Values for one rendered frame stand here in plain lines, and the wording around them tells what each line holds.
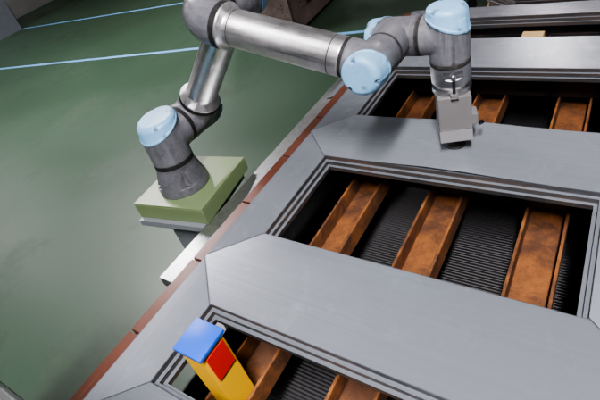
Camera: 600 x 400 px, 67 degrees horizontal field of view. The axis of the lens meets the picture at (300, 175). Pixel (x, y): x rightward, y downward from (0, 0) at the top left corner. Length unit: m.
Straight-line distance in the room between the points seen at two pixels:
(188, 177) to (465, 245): 0.76
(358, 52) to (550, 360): 0.53
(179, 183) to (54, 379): 1.17
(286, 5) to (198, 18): 3.31
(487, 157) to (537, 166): 0.09
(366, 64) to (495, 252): 0.63
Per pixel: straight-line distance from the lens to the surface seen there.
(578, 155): 1.01
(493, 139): 1.04
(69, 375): 2.20
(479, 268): 1.17
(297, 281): 0.82
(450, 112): 0.94
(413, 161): 1.00
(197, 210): 1.26
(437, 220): 1.10
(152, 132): 1.26
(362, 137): 1.11
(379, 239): 1.25
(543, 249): 1.05
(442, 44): 0.88
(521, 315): 0.74
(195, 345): 0.76
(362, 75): 0.78
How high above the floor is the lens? 1.46
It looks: 36 degrees down
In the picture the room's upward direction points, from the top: 18 degrees counter-clockwise
